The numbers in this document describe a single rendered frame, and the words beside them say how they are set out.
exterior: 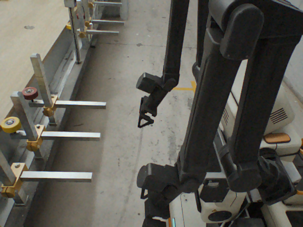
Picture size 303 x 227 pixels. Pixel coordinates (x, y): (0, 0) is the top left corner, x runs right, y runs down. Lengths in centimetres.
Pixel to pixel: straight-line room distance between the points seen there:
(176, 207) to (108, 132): 111
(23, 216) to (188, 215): 94
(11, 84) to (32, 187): 61
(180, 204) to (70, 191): 89
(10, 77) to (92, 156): 98
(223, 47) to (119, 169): 182
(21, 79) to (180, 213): 127
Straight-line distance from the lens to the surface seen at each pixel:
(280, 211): 115
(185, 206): 161
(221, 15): 33
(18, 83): 154
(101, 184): 200
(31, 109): 170
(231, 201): 102
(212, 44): 36
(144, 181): 58
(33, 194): 122
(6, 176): 103
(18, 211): 120
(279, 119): 71
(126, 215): 186
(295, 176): 70
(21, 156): 149
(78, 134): 121
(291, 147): 77
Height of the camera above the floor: 169
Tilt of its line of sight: 41 degrees down
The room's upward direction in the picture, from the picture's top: 6 degrees clockwise
